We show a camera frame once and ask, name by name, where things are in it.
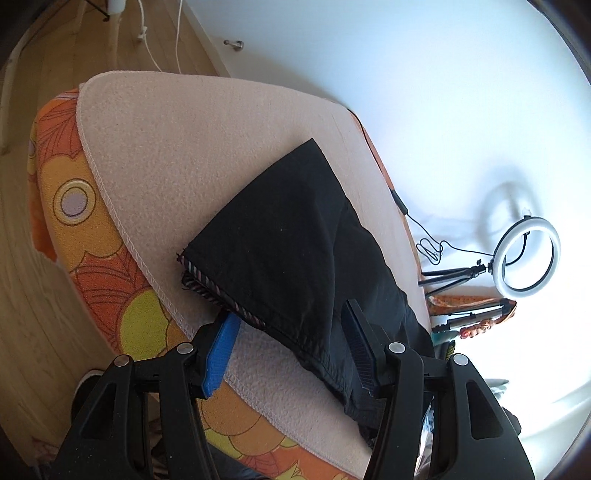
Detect white cable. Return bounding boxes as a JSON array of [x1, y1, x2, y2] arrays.
[[137, 0, 183, 75]]

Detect white ring light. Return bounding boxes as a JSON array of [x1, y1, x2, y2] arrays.
[[493, 215, 561, 297]]

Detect black cable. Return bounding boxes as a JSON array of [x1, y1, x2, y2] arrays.
[[353, 113, 532, 268]]

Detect orange floral mattress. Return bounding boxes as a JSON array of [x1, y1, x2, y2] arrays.
[[25, 88, 432, 480]]

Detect beige fleece blanket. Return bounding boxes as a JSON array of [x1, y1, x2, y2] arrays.
[[75, 71, 428, 455]]

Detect black tripod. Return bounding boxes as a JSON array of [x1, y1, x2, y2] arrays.
[[418, 263, 488, 296]]

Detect black pants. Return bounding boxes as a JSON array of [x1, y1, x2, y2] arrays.
[[177, 137, 437, 450]]

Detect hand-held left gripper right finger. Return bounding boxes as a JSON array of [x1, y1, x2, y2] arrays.
[[341, 299, 536, 480]]

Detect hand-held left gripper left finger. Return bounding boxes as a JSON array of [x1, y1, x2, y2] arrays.
[[45, 312, 242, 480]]

